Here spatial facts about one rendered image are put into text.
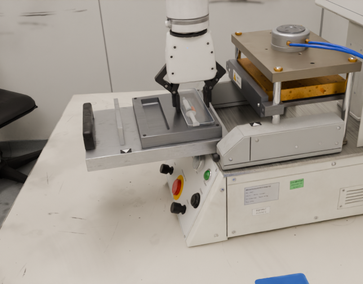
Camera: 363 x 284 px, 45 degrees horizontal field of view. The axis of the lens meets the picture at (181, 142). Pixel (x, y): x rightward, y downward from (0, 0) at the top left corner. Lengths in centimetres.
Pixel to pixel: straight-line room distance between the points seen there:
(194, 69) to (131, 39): 165
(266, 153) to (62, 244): 49
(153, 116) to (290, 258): 42
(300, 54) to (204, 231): 41
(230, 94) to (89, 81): 165
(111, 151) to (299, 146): 37
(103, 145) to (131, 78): 173
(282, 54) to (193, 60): 18
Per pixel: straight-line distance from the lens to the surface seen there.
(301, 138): 90
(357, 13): 101
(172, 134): 88
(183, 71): 91
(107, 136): 95
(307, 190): 97
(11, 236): 110
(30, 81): 277
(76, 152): 136
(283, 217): 99
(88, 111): 98
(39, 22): 263
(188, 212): 99
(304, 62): 90
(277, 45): 97
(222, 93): 111
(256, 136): 86
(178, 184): 106
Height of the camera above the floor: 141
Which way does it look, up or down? 30 degrees down
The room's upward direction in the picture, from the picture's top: 4 degrees counter-clockwise
